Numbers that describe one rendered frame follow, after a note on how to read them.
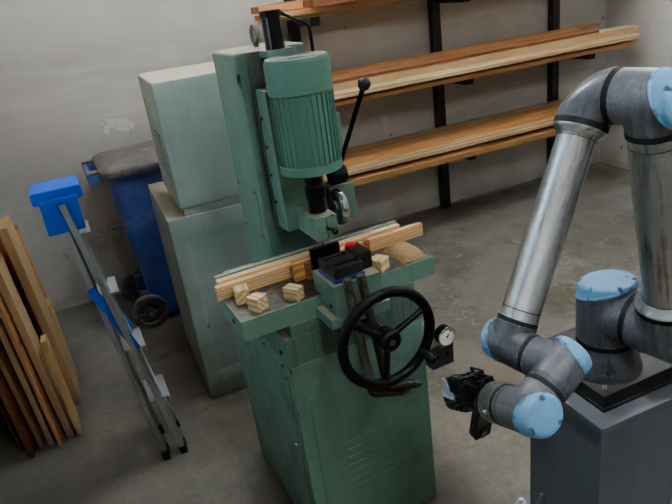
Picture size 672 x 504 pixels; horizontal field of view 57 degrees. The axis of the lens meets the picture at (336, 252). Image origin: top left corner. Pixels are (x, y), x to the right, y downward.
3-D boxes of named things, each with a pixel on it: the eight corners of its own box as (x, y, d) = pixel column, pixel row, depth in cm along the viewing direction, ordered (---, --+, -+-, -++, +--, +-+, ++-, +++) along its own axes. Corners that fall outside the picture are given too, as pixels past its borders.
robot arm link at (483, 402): (528, 416, 134) (492, 434, 130) (514, 412, 138) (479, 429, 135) (517, 377, 133) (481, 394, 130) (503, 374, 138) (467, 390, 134)
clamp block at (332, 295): (336, 318, 163) (332, 288, 159) (314, 299, 174) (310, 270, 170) (385, 301, 168) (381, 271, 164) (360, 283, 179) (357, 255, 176)
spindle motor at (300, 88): (295, 184, 165) (276, 63, 152) (271, 171, 179) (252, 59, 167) (354, 169, 171) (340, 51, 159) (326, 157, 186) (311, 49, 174)
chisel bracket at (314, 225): (318, 247, 178) (314, 219, 175) (299, 233, 190) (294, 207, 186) (341, 240, 181) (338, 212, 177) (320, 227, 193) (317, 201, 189)
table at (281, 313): (256, 359, 155) (252, 338, 153) (220, 311, 181) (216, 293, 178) (455, 285, 178) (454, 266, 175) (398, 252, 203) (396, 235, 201)
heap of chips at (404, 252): (403, 263, 181) (402, 255, 180) (381, 250, 191) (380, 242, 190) (427, 255, 184) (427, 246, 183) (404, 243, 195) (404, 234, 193)
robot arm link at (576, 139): (561, 57, 135) (467, 353, 141) (615, 58, 125) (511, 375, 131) (589, 76, 142) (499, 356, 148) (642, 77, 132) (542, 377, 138)
